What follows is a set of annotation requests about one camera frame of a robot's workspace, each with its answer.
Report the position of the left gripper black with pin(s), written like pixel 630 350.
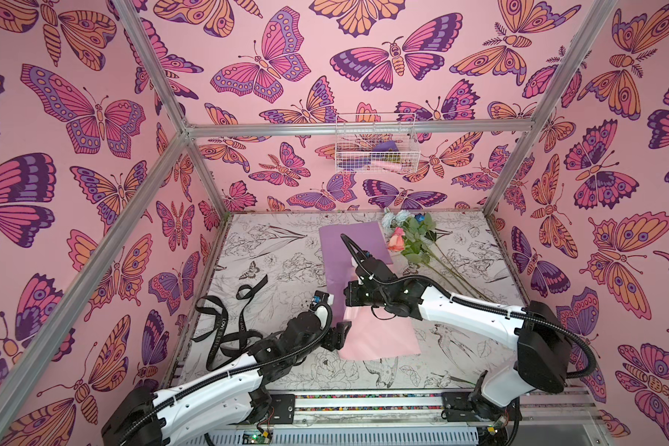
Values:
pixel 338 338

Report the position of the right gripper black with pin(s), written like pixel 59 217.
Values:
pixel 369 270

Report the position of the orange pink fake rose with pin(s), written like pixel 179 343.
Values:
pixel 422 249

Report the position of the purple pink wrapping paper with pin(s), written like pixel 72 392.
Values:
pixel 374 333

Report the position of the white fake flower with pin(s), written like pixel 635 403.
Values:
pixel 391 221

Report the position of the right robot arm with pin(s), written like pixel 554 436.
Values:
pixel 547 355

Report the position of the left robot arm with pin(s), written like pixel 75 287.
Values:
pixel 232 394

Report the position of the white wire basket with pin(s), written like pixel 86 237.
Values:
pixel 366 145

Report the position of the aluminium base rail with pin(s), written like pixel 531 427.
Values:
pixel 397 417

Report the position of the aluminium frame structure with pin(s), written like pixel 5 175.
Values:
pixel 47 236

